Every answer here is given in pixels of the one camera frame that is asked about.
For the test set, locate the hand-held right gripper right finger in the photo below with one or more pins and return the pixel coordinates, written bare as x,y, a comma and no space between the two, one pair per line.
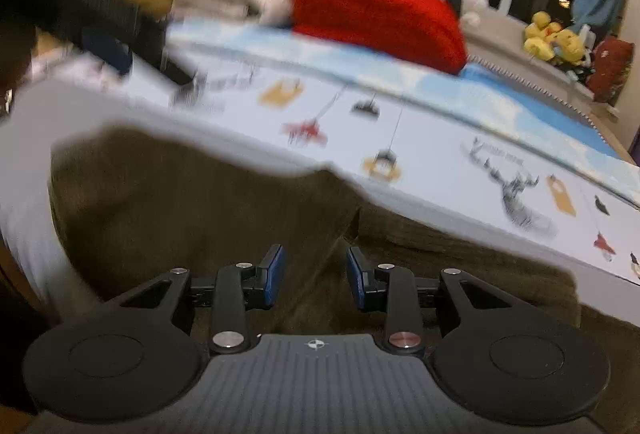
356,279

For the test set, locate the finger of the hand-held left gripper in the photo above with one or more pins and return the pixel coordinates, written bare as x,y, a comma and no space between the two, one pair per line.
172,71
107,51

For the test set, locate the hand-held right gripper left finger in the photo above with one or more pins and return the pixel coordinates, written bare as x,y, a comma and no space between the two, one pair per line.
275,274

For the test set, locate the white deer printed bed sheet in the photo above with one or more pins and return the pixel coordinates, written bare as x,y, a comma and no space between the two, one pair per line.
450,194

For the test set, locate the red knitted garment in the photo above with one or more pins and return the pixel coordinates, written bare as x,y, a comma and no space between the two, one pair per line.
380,14

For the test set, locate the light blue cloud printed sheet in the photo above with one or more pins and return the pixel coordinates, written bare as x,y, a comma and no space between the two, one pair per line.
500,94

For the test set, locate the grey stitched bed mat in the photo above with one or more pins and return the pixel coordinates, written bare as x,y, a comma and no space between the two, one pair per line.
525,64

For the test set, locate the yellow plush toy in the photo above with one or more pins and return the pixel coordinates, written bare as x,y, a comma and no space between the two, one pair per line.
570,45
539,36

